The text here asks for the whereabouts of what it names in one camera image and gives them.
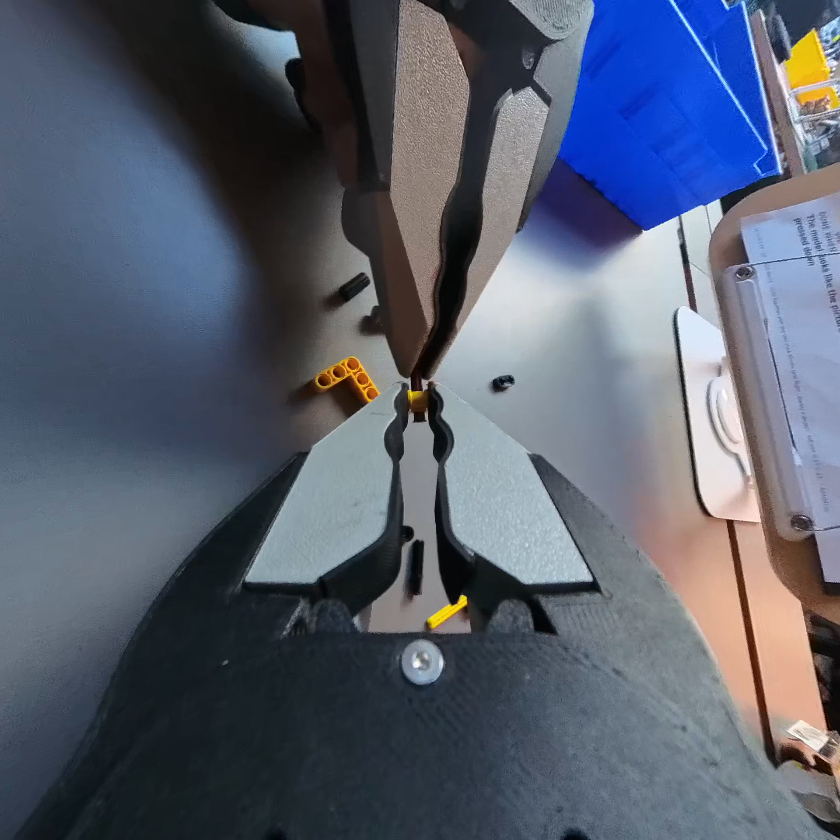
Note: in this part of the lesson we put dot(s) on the white stand base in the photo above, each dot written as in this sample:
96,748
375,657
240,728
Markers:
695,394

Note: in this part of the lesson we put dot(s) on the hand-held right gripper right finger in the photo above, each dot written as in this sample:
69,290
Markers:
505,518

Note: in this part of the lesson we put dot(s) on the printed instruction sheet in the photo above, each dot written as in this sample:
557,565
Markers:
807,328

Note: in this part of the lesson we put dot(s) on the black lego pin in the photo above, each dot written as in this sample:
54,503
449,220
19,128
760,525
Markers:
354,287

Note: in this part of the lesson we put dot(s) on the yellow lego axle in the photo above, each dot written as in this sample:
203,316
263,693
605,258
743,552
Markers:
447,611

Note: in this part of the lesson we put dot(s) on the small black lego connector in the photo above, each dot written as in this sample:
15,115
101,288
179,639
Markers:
503,382

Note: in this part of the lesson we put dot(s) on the tan display board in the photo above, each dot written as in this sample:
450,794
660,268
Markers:
725,233

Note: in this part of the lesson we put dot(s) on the yellow L-shaped lego beam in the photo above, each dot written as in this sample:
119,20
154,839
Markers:
338,375

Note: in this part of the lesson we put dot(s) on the yellow lego bush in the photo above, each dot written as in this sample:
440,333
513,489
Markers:
417,399

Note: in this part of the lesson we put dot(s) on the person's left hand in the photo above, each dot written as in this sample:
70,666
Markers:
321,65

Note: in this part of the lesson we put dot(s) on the long black lego axle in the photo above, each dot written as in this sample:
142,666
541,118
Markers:
416,568

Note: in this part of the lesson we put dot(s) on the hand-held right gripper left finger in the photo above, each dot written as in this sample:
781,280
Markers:
328,512

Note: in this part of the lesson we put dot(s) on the yellow storage bin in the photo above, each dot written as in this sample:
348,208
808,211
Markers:
807,62

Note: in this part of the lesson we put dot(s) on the blue storage bin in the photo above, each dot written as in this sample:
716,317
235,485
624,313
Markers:
643,131
722,33

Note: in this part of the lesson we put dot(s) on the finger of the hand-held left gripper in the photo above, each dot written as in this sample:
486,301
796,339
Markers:
512,170
420,164

